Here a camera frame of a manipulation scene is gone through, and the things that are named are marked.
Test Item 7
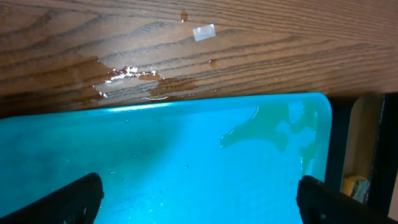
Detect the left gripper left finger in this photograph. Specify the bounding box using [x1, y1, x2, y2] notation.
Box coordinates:
[1, 172, 104, 224]

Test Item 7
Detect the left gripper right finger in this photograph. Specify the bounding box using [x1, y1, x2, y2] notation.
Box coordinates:
[296, 175, 397, 224]

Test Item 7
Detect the yellow green sponge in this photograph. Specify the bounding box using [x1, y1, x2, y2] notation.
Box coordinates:
[341, 175, 370, 203]

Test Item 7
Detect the black water tray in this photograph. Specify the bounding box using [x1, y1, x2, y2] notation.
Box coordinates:
[325, 93, 397, 215]

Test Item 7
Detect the blue plastic tray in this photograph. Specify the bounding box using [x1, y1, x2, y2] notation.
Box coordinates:
[1, 93, 331, 223]

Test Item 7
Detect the clear tape piece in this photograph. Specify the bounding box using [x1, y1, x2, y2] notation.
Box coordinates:
[192, 24, 216, 42]

